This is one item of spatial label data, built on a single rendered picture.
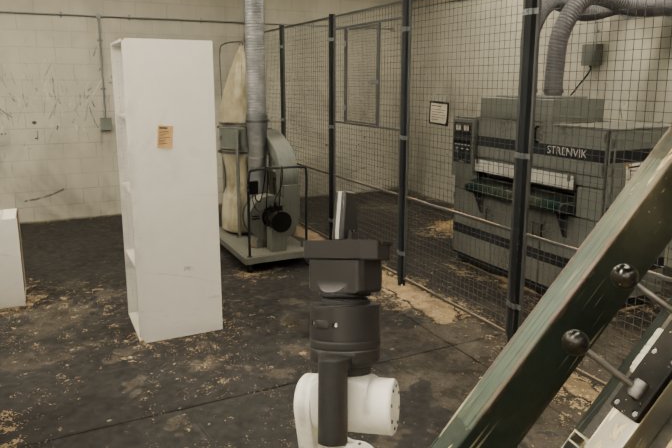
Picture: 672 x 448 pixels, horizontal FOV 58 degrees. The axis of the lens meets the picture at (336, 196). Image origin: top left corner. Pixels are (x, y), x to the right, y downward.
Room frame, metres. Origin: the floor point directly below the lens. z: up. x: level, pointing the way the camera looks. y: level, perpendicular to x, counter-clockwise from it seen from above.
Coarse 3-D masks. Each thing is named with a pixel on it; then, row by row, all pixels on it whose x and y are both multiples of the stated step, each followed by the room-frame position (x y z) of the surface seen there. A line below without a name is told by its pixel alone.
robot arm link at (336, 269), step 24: (312, 240) 0.73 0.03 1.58; (336, 240) 0.71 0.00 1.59; (360, 240) 0.69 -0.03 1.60; (384, 240) 0.71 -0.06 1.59; (312, 264) 0.73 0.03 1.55; (336, 264) 0.70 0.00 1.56; (360, 264) 0.68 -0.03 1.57; (312, 288) 0.72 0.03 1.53; (336, 288) 0.69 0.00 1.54; (360, 288) 0.68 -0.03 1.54; (312, 312) 0.69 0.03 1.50; (336, 312) 0.67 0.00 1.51; (360, 312) 0.67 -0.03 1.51; (312, 336) 0.68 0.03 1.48; (336, 336) 0.66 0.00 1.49; (360, 336) 0.66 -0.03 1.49
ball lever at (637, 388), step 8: (568, 336) 0.81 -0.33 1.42; (576, 336) 0.80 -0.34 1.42; (584, 336) 0.81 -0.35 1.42; (568, 344) 0.80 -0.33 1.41; (576, 344) 0.80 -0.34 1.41; (584, 344) 0.80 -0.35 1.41; (568, 352) 0.81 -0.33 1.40; (576, 352) 0.80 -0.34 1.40; (584, 352) 0.80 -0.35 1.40; (592, 352) 0.80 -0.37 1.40; (600, 360) 0.80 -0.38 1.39; (608, 368) 0.79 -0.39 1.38; (616, 376) 0.79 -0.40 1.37; (624, 376) 0.79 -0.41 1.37; (632, 384) 0.78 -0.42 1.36; (640, 384) 0.78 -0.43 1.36; (632, 392) 0.78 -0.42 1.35; (640, 392) 0.77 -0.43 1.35
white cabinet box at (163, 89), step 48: (144, 48) 3.95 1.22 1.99; (192, 48) 4.08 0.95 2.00; (144, 96) 3.94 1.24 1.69; (192, 96) 4.08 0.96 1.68; (144, 144) 3.93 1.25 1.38; (192, 144) 4.07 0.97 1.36; (144, 192) 3.92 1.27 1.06; (192, 192) 4.06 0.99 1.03; (144, 240) 3.92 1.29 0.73; (192, 240) 4.06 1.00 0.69; (144, 288) 3.91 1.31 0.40; (192, 288) 4.05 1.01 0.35; (144, 336) 3.90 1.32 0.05
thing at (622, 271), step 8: (624, 264) 0.84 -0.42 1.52; (616, 272) 0.83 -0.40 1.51; (624, 272) 0.82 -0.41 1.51; (632, 272) 0.82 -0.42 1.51; (616, 280) 0.83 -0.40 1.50; (624, 280) 0.82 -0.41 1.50; (632, 280) 0.82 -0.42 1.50; (624, 288) 0.82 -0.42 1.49; (640, 288) 0.82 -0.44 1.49; (648, 296) 0.82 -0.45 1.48; (656, 296) 0.82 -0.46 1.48; (664, 304) 0.81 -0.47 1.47
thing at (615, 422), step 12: (660, 396) 0.77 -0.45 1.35; (612, 408) 0.80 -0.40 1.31; (660, 408) 0.77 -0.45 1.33; (612, 420) 0.79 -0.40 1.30; (624, 420) 0.78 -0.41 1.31; (648, 420) 0.76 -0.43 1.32; (660, 420) 0.77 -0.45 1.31; (600, 432) 0.79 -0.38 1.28; (612, 432) 0.78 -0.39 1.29; (624, 432) 0.76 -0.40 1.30; (636, 432) 0.76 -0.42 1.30; (648, 432) 0.76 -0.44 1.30; (588, 444) 0.79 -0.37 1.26; (600, 444) 0.78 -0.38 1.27; (612, 444) 0.76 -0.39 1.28; (624, 444) 0.75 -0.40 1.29; (636, 444) 0.76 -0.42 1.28; (648, 444) 0.76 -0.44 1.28
